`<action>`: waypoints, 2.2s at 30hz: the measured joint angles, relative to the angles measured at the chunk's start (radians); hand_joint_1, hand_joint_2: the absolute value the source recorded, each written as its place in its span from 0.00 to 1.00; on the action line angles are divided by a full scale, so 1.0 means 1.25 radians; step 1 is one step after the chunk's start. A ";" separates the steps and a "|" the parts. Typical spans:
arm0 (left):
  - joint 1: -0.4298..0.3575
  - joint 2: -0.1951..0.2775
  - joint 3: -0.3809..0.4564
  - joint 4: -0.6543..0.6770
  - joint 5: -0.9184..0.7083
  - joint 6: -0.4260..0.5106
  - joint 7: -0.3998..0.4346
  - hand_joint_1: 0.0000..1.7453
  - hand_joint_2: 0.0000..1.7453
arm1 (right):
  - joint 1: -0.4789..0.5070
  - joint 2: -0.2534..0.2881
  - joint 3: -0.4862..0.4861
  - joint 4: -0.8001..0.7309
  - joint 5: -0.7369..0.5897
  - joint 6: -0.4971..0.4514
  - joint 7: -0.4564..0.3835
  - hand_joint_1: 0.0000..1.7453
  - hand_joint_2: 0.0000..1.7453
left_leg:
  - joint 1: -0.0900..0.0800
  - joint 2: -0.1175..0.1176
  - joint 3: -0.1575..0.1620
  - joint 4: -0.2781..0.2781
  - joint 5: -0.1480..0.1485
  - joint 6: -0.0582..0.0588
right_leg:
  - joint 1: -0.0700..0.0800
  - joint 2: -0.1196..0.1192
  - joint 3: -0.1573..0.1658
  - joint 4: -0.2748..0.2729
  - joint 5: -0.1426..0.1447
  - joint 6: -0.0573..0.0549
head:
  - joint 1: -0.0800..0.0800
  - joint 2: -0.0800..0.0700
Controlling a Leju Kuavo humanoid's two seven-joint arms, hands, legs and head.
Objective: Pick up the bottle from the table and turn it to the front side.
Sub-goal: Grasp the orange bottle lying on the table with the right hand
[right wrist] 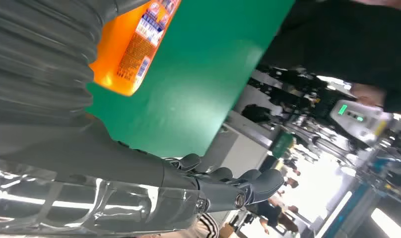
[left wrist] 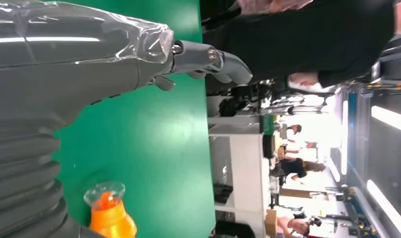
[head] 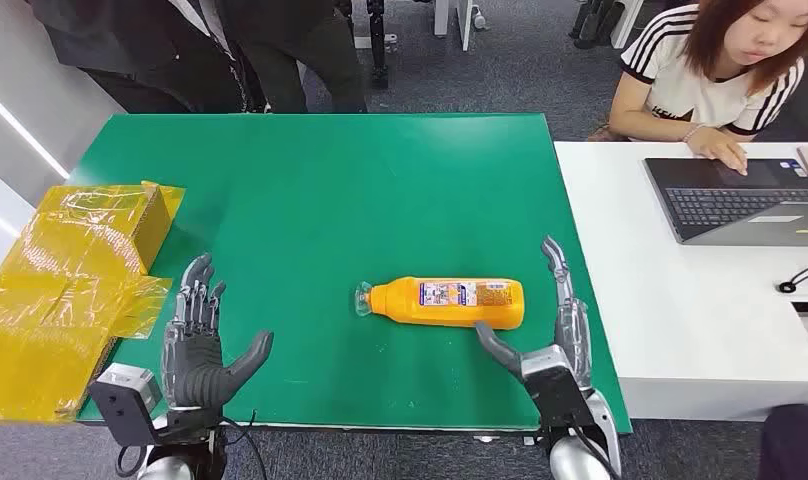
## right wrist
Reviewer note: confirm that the white cabinet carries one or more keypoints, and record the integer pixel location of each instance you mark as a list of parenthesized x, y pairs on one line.
[(240, 148)]

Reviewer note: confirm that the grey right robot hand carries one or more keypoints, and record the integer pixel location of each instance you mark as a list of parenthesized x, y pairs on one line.
[(88, 170)]

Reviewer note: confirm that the standing person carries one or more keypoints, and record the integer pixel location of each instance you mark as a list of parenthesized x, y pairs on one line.
[(335, 39)]

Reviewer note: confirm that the green table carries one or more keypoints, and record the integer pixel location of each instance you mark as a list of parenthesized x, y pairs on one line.
[(194, 82)]

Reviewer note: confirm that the seated person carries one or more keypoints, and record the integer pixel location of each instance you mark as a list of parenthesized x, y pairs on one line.
[(207, 228)]

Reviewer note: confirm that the grey device green light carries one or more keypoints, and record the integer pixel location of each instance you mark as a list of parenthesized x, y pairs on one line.
[(361, 121)]

